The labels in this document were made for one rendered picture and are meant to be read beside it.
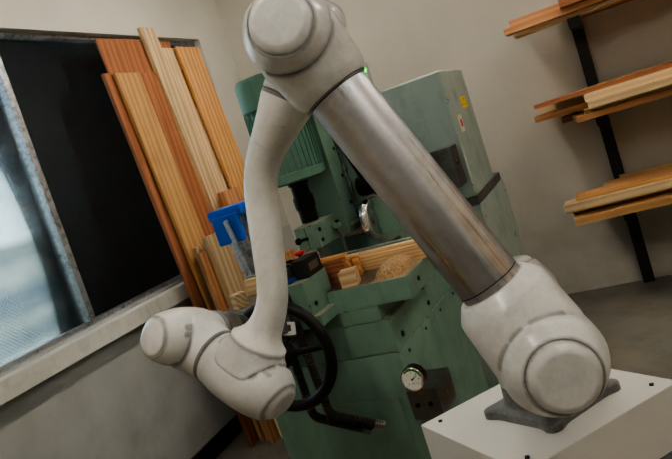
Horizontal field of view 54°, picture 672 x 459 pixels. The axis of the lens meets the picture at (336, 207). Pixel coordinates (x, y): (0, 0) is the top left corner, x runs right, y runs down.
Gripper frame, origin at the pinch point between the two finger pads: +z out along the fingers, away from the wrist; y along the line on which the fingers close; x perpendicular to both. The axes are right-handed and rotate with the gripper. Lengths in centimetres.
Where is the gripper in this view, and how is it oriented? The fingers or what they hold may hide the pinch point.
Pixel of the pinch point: (284, 329)
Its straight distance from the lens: 152.6
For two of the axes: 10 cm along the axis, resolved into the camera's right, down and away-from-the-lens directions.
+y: -8.6, 2.4, 4.5
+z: 4.9, 1.2, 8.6
